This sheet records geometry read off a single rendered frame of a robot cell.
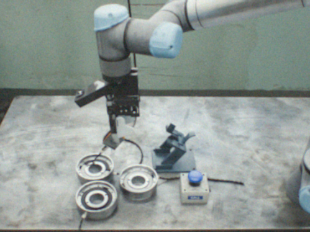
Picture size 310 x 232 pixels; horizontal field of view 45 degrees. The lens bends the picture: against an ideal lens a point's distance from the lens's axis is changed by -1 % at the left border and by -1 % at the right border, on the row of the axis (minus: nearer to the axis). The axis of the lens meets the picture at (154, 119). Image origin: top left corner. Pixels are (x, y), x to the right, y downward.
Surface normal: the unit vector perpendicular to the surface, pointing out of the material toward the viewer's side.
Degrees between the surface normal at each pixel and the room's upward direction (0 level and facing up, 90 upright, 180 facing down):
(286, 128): 0
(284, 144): 0
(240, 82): 90
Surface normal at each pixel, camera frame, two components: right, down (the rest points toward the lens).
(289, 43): 0.02, 0.60
